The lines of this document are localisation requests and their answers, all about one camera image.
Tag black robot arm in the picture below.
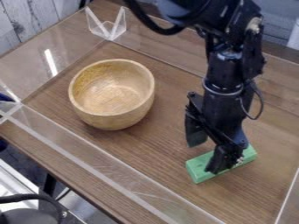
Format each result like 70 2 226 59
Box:
125 0 266 174

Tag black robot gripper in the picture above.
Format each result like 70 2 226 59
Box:
185 80 254 174

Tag black cable loop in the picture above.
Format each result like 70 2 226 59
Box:
0 193 66 224

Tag light wooden bowl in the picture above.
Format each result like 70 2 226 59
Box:
69 59 155 130

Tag green rectangular block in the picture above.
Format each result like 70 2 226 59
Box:
185 143 260 185

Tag black metal bracket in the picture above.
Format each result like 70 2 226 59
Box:
38 200 87 224

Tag clear acrylic tray wall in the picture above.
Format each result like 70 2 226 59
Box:
0 11 299 224

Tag black table leg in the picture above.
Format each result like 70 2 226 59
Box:
43 174 58 196

